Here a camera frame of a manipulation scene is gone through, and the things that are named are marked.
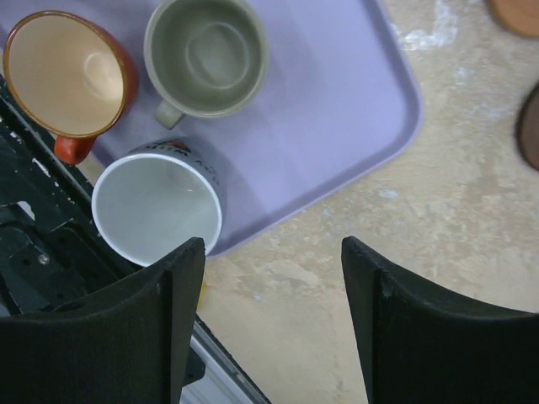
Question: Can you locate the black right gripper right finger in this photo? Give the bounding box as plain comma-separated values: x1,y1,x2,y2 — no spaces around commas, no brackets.
341,237,538,403

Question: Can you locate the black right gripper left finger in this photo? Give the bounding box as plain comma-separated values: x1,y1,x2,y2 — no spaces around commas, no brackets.
1,238,205,403

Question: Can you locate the white mug grey-blue handle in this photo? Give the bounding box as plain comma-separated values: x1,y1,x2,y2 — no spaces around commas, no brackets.
91,136,226,267

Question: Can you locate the orange mug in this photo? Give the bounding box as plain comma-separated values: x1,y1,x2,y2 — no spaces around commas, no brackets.
3,10,139,165

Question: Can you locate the olive green mug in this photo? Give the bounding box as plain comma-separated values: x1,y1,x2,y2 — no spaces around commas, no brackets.
143,1,270,129

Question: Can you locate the lavender plastic tray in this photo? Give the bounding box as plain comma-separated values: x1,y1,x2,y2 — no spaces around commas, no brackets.
0,0,424,258

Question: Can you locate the aluminium frame rail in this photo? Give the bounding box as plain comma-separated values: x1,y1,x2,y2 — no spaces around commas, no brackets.
179,317,270,404

